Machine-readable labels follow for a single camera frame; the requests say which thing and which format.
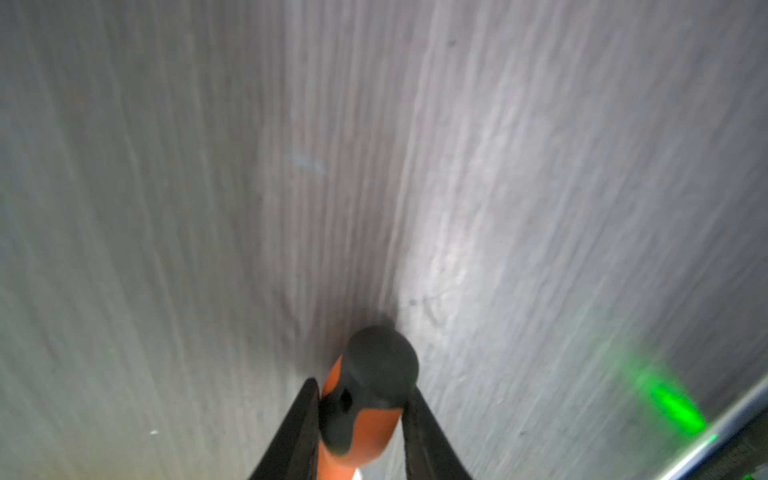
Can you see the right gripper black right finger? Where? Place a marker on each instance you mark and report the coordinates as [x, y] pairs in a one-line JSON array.
[[428, 453]]

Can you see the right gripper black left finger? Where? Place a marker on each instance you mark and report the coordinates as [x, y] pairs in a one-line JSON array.
[[293, 452]]

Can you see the orange and black screwdriver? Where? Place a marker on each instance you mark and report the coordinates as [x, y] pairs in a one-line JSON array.
[[363, 399]]

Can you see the silver aluminium frame rail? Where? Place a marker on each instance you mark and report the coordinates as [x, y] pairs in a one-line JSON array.
[[733, 448]]

